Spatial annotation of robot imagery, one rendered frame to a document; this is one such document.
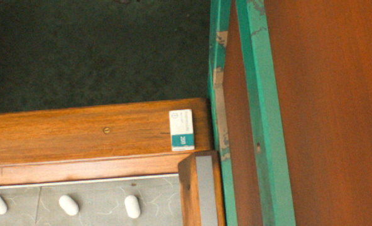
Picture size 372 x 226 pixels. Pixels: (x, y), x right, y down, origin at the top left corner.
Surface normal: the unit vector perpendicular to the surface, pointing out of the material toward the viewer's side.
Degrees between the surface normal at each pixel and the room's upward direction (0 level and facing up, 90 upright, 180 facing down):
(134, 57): 0
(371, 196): 90
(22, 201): 0
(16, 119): 0
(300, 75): 90
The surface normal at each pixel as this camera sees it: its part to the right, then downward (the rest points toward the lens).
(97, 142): -0.03, -0.36
